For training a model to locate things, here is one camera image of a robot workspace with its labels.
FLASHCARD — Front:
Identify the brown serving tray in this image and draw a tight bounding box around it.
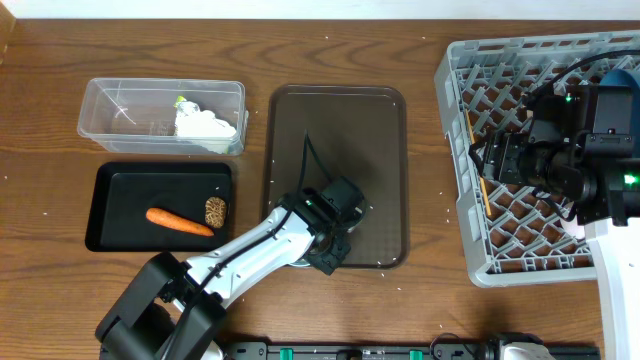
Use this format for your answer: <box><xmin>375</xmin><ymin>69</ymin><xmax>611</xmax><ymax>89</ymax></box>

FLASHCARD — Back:
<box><xmin>261</xmin><ymin>85</ymin><xmax>409</xmax><ymax>270</ymax></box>

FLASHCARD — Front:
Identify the pink small cup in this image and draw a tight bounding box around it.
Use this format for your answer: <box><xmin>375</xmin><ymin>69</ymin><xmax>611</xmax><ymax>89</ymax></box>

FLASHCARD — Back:
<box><xmin>561</xmin><ymin>216</ymin><xmax>586</xmax><ymax>240</ymax></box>

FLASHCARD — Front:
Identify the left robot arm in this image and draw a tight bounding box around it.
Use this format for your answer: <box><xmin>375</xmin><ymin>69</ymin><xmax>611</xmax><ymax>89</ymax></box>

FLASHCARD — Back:
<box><xmin>95</xmin><ymin>177</ymin><xmax>367</xmax><ymax>360</ymax></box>

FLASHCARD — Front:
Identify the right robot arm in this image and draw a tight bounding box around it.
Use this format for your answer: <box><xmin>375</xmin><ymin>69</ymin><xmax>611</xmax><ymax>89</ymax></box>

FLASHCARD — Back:
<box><xmin>469</xmin><ymin>85</ymin><xmax>639</xmax><ymax>359</ymax></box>

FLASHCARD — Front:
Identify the wooden chopstick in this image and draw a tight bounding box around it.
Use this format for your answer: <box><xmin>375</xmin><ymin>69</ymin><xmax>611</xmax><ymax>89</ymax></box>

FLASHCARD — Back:
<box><xmin>464</xmin><ymin>109</ymin><xmax>492</xmax><ymax>218</ymax></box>

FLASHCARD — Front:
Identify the dark blue plate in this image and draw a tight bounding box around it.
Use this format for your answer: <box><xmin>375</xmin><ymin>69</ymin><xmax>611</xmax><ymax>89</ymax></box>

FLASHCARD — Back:
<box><xmin>600</xmin><ymin>69</ymin><xmax>639</xmax><ymax>87</ymax></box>

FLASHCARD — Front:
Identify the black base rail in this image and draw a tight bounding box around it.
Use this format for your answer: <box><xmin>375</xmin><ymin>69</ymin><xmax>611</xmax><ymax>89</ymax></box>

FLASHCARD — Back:
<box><xmin>219</xmin><ymin>341</ymin><xmax>601</xmax><ymax>360</ymax></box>

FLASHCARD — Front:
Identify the white napkin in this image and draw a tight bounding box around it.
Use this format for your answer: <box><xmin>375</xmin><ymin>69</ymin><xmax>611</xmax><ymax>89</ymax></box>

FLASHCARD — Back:
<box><xmin>174</xmin><ymin>99</ymin><xmax>237</xmax><ymax>154</ymax></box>

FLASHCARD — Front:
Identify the clear plastic bin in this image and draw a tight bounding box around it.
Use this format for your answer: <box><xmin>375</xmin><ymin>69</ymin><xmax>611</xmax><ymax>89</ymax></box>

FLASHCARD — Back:
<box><xmin>77</xmin><ymin>78</ymin><xmax>248</xmax><ymax>156</ymax></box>

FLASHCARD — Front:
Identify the brown food scrap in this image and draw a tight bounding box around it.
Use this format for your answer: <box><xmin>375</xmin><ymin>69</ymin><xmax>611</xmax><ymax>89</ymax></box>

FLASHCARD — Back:
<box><xmin>205</xmin><ymin>197</ymin><xmax>227</xmax><ymax>228</ymax></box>

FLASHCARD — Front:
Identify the grey dishwasher rack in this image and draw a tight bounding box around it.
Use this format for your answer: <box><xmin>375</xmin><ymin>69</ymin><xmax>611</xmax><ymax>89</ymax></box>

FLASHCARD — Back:
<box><xmin>434</xmin><ymin>30</ymin><xmax>639</xmax><ymax>288</ymax></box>

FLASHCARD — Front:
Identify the orange carrot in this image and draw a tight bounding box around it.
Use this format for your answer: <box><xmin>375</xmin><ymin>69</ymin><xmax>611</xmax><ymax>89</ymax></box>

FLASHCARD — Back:
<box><xmin>146</xmin><ymin>208</ymin><xmax>214</xmax><ymax>237</ymax></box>

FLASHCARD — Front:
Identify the black waste tray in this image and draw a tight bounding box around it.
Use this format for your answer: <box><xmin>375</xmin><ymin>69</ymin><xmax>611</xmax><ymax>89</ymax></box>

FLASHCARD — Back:
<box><xmin>85</xmin><ymin>162</ymin><xmax>233</xmax><ymax>252</ymax></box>

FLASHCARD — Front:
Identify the light blue rice bowl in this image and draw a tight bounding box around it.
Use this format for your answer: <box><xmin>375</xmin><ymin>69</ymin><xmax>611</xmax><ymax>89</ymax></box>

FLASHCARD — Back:
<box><xmin>290</xmin><ymin>201</ymin><xmax>367</xmax><ymax>268</ymax></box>

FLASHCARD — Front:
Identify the yellow green snack wrapper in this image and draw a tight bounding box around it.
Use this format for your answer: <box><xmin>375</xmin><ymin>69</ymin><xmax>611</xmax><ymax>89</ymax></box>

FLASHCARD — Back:
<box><xmin>173</xmin><ymin>96</ymin><xmax>187</xmax><ymax>108</ymax></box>

